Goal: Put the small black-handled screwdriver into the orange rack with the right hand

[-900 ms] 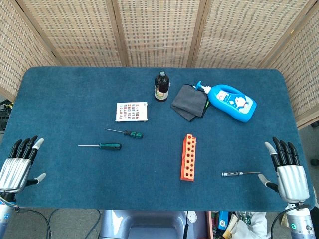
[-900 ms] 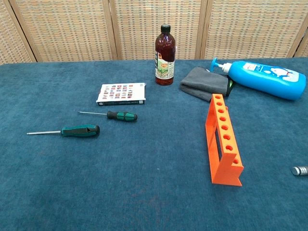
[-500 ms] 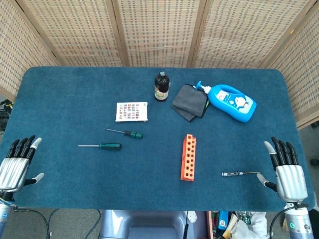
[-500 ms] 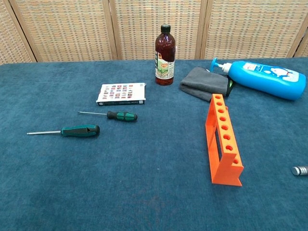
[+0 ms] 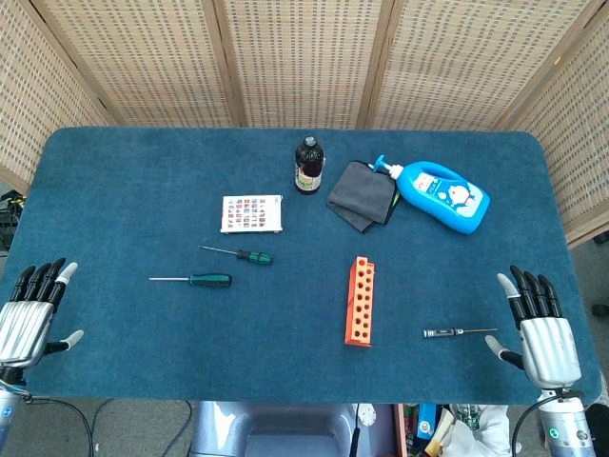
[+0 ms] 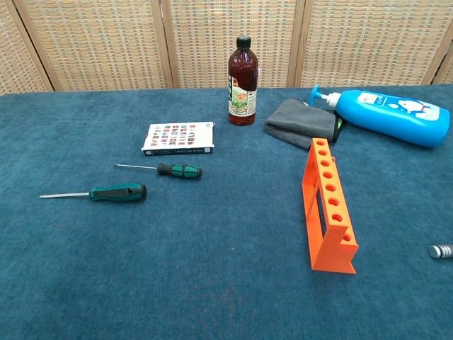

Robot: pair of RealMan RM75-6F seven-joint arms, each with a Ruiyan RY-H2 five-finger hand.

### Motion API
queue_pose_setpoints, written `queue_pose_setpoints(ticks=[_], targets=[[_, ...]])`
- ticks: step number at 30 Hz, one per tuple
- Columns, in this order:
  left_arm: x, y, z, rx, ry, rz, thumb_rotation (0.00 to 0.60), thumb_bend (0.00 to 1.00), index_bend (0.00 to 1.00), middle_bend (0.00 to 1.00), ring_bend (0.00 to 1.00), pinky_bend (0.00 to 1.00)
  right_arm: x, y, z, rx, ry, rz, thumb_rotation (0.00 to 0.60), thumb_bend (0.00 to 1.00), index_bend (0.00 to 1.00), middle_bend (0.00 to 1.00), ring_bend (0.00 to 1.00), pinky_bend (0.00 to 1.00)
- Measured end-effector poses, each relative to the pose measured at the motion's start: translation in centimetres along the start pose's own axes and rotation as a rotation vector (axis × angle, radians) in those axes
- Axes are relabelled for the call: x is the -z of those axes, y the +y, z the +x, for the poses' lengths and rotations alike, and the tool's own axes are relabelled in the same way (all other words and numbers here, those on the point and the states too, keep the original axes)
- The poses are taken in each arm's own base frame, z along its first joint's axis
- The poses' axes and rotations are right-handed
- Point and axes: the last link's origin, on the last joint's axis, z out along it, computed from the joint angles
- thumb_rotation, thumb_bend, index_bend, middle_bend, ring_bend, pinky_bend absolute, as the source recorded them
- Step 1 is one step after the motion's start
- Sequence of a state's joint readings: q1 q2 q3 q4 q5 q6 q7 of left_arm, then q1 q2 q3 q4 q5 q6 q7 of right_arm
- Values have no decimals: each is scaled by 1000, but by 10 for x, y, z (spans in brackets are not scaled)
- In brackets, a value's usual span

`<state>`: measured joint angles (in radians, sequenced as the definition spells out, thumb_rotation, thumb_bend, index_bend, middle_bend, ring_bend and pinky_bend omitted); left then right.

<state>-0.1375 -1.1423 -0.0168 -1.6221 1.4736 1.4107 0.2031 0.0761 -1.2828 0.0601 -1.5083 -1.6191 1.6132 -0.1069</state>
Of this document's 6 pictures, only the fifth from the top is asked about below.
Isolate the blue pump detergent bottle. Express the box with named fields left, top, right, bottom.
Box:
left=368, top=153, right=491, bottom=236

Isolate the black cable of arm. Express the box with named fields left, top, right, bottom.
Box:
left=511, top=390, right=565, bottom=453
left=18, top=393, right=100, bottom=457

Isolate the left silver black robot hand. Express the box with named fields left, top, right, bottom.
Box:
left=0, top=257, right=85, bottom=368

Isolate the black item with green stripe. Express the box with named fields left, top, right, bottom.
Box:
left=383, top=183, right=403, bottom=228

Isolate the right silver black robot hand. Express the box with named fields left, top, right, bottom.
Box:
left=484, top=265, right=582, bottom=392

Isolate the black equipment beside table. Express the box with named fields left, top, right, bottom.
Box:
left=0, top=189, right=24, bottom=252

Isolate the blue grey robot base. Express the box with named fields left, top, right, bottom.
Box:
left=188, top=401, right=401, bottom=457

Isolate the folded grey cloth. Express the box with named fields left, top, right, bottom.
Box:
left=325, top=161, right=399, bottom=234

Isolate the white box with picture grid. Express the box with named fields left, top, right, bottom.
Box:
left=220, top=193, right=284, bottom=235

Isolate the blue carpet table cover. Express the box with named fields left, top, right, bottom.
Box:
left=0, top=126, right=603, bottom=406

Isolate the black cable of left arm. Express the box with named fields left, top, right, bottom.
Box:
left=18, top=393, right=100, bottom=457

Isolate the orange perforated holder block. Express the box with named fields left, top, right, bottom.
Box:
left=344, top=255, right=376, bottom=348

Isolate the black silver precision screwdriver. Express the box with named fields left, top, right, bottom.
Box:
left=422, top=327, right=499, bottom=339

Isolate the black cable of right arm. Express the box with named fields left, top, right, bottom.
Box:
left=511, top=390, right=565, bottom=453

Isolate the thick green black screwdriver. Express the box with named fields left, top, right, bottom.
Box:
left=148, top=272, right=233, bottom=288

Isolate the dark brown labelled bottle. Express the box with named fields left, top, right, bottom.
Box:
left=294, top=134, right=325, bottom=196

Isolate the small blue box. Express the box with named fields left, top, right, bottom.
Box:
left=417, top=403, right=440, bottom=440

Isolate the woven bamboo folding screen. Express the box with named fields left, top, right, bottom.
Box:
left=0, top=0, right=609, bottom=248

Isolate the slim green black striped screwdriver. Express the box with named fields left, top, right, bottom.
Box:
left=199, top=245, right=275, bottom=267

